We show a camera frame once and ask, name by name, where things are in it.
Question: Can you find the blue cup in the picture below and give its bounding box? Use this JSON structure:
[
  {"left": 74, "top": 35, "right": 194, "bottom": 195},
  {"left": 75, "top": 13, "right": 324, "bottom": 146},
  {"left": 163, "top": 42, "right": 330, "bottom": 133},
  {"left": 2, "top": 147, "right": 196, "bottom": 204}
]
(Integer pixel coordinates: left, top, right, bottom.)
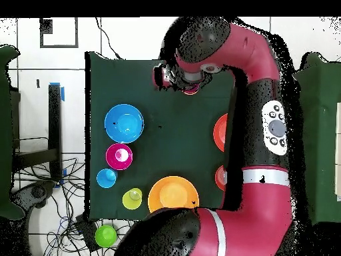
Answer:
[{"left": 96, "top": 168, "right": 119, "bottom": 189}]

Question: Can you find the translucent yellow cup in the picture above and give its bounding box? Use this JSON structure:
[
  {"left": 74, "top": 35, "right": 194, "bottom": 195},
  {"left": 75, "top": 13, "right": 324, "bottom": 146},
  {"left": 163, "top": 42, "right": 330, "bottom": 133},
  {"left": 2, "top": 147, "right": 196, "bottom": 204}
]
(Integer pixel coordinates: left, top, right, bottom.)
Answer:
[{"left": 121, "top": 187, "right": 143, "bottom": 211}]

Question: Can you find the large blue bowl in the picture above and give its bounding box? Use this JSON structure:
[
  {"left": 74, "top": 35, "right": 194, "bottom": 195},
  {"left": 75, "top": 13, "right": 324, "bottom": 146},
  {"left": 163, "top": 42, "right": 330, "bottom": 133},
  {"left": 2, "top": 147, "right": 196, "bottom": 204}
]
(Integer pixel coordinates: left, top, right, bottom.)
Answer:
[{"left": 104, "top": 103, "right": 145, "bottom": 144}]

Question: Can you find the dark green table cloth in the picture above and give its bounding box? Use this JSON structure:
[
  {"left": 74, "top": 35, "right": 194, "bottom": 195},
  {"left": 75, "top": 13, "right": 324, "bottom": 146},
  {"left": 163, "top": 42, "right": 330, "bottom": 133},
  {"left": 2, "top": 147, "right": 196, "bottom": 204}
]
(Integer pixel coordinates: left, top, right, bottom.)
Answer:
[{"left": 84, "top": 51, "right": 240, "bottom": 222}]

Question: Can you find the large shallow orange bowl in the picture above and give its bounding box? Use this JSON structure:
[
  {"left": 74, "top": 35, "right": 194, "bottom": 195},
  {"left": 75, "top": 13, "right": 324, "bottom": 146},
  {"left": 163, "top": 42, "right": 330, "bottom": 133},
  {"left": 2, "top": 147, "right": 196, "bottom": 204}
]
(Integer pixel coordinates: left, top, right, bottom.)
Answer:
[{"left": 212, "top": 113, "right": 228, "bottom": 153}]

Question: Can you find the pink bowl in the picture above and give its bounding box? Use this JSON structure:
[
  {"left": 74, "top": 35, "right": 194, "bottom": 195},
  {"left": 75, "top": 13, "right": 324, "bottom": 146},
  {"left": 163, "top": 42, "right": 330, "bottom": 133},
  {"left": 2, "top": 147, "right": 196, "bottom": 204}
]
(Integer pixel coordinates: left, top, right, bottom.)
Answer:
[{"left": 105, "top": 143, "right": 133, "bottom": 171}]

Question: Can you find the blue tape strip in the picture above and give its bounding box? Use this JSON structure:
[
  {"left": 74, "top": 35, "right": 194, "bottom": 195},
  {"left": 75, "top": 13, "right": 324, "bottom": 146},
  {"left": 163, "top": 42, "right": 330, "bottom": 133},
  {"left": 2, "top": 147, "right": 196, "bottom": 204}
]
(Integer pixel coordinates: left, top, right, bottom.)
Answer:
[{"left": 49, "top": 81, "right": 65, "bottom": 103}]

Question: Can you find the small orange bowl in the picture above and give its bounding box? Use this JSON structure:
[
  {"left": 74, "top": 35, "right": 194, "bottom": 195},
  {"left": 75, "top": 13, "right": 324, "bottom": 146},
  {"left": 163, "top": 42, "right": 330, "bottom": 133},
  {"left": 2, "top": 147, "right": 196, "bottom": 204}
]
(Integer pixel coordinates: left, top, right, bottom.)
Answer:
[{"left": 214, "top": 165, "right": 227, "bottom": 192}]

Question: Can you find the large yellow bowl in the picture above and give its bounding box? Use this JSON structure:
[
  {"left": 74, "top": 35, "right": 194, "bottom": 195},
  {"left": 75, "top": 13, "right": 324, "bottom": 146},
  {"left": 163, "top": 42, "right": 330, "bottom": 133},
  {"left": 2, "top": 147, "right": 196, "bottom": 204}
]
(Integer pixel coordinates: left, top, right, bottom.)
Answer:
[{"left": 147, "top": 175, "right": 200, "bottom": 214}]

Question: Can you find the black square floor marker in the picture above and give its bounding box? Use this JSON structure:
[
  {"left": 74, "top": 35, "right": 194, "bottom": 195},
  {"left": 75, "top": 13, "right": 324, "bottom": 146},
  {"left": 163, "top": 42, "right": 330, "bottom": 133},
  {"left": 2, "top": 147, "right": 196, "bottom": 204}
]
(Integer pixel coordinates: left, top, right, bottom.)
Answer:
[{"left": 39, "top": 17, "right": 79, "bottom": 49}]

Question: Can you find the neighbouring green table cloth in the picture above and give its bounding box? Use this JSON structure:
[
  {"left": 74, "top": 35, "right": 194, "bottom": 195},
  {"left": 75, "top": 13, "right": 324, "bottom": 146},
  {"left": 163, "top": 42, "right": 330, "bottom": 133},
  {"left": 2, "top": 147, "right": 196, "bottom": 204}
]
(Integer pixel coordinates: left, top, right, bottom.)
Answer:
[
  {"left": 0, "top": 45, "right": 26, "bottom": 221},
  {"left": 294, "top": 51, "right": 341, "bottom": 226}
]

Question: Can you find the black stand base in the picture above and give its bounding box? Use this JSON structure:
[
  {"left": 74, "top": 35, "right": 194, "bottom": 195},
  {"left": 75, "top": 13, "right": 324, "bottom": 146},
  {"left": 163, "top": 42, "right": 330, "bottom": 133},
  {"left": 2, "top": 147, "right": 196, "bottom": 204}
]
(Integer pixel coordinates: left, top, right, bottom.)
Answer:
[{"left": 11, "top": 180, "right": 57, "bottom": 211}]

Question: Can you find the green cup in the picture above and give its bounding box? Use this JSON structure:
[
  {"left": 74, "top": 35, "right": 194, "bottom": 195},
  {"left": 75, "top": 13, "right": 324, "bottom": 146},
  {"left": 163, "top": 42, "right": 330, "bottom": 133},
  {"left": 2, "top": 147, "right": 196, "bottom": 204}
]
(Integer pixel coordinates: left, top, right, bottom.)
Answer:
[{"left": 95, "top": 225, "right": 118, "bottom": 249}]

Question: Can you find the thin black floor cable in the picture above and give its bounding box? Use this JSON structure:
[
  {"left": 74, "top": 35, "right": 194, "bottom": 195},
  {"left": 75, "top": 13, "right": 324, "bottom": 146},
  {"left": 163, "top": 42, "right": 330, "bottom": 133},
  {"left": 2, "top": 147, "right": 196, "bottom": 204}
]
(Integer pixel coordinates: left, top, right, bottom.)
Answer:
[{"left": 95, "top": 17, "right": 121, "bottom": 60}]

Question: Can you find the black table frame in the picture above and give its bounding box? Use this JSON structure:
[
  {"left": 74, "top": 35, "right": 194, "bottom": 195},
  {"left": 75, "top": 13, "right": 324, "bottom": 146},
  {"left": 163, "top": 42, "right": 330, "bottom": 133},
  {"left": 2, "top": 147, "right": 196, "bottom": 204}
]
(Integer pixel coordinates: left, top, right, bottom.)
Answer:
[{"left": 10, "top": 83, "right": 63, "bottom": 182}]

